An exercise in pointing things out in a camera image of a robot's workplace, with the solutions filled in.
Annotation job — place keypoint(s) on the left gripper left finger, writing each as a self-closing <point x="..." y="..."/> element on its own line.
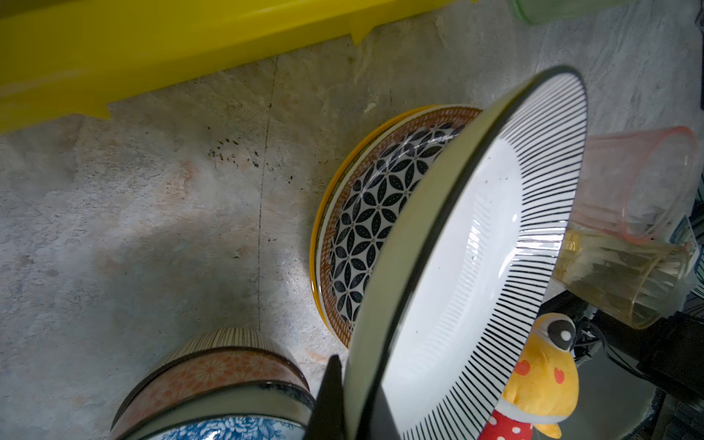
<point x="327" y="419"/>

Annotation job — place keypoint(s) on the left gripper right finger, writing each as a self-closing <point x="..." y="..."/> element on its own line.
<point x="382" y="426"/>

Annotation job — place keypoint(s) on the black striped white plate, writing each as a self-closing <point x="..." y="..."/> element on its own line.
<point x="462" y="275"/>

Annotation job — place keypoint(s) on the geometric flower pattern plate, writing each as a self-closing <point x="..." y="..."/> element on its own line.
<point x="365" y="199"/>

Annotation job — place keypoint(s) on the yellow plastic bin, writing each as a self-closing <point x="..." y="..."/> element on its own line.
<point x="77" y="57"/>

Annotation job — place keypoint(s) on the blue floral bowl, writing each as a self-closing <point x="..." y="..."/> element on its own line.
<point x="255" y="410"/>

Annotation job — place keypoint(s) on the pink patterned bowl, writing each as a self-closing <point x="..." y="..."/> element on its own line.
<point x="205" y="372"/>

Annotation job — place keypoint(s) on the brown striped bowl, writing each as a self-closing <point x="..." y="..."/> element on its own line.
<point x="229" y="337"/>

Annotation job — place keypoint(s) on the yellow plush toy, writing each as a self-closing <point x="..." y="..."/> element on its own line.
<point x="543" y="389"/>

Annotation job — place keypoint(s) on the amber transparent cup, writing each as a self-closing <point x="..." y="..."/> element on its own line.
<point x="636" y="284"/>

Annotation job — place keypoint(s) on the pink transparent cup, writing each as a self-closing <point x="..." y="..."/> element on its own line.
<point x="633" y="185"/>

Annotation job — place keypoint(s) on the green transparent cup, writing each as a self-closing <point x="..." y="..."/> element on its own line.
<point x="538" y="12"/>

